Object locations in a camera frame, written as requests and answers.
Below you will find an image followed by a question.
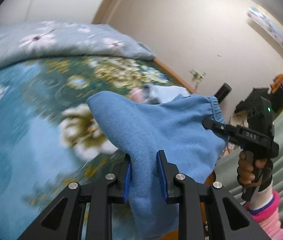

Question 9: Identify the blue fleece garment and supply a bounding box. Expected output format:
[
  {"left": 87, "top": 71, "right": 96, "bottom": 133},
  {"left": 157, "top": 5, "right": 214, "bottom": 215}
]
[{"left": 87, "top": 91, "right": 227, "bottom": 239}]

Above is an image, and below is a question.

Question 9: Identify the right hand on trigger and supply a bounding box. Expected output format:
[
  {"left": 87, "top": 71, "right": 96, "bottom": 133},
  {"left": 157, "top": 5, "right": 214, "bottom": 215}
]
[{"left": 237, "top": 151, "right": 262, "bottom": 188}]

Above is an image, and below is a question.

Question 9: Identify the black cylindrical speaker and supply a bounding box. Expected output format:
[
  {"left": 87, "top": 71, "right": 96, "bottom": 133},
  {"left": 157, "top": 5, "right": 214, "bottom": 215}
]
[{"left": 214, "top": 82, "right": 232, "bottom": 103}]

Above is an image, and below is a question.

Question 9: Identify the teal floral bed sheet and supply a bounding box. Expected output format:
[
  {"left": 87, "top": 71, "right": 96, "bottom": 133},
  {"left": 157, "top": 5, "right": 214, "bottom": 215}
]
[{"left": 0, "top": 56, "right": 178, "bottom": 239}]

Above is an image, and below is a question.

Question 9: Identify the light blue folded garment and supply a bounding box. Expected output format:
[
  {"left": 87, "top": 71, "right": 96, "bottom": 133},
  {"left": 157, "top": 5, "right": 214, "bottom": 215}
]
[{"left": 130, "top": 83, "right": 190, "bottom": 105}]

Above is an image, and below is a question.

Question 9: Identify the grey-blue floral quilt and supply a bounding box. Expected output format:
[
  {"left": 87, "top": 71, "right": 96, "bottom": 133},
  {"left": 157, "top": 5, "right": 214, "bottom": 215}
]
[{"left": 0, "top": 21, "right": 154, "bottom": 69}]

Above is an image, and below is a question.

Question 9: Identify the white wardrobe with black stripe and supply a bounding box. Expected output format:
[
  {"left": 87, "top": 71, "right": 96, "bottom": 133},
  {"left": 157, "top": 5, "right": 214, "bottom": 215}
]
[{"left": 0, "top": 0, "right": 103, "bottom": 26}]

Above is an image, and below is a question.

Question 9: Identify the wooden bed frame edge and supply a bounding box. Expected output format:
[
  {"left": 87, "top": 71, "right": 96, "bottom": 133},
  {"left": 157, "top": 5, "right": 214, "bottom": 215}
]
[{"left": 153, "top": 58, "right": 196, "bottom": 94}]

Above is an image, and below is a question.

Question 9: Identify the wall air conditioner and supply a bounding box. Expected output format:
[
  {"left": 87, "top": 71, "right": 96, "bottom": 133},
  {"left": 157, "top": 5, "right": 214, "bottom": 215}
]
[{"left": 247, "top": 6, "right": 283, "bottom": 49}]

